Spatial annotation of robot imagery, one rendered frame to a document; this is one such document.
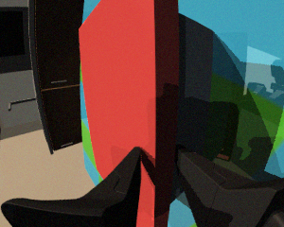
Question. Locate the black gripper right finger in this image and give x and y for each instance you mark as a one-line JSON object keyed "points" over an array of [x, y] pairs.
{"points": [[219, 197]]}

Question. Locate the red lid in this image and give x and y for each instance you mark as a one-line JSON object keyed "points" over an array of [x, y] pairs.
{"points": [[130, 73]]}

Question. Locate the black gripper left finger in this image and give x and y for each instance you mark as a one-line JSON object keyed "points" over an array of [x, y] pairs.
{"points": [[112, 203]]}

